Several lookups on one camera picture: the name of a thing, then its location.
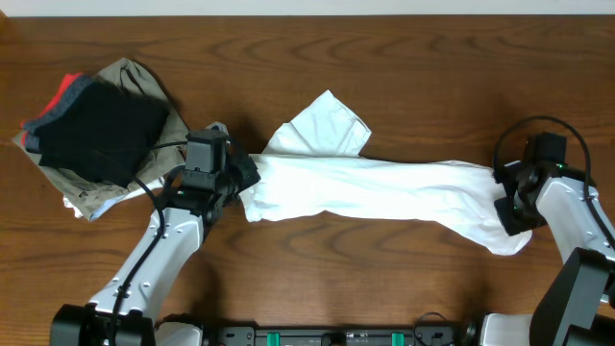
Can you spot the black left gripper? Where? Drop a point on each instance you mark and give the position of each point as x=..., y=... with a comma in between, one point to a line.
x=245, y=170

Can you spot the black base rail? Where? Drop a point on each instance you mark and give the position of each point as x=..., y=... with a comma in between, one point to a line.
x=430, y=329

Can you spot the red folded garment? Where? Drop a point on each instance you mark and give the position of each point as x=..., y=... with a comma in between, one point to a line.
x=60, y=91

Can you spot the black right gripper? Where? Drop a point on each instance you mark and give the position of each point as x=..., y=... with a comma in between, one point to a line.
x=507, y=217

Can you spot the white printed t-shirt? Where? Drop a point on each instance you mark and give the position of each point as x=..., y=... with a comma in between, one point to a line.
x=312, y=164

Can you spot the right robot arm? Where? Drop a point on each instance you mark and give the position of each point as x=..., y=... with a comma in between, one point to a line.
x=549, y=193

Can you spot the white folded garment bottom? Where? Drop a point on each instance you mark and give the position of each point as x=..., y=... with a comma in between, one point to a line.
x=106, y=205

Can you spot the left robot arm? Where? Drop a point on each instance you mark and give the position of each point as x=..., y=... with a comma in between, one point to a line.
x=126, y=311

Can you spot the khaki folded garment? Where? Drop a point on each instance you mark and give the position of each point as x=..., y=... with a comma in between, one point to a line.
x=165, y=155

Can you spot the grey blue folded garment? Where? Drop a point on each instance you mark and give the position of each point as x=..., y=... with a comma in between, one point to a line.
x=57, y=110

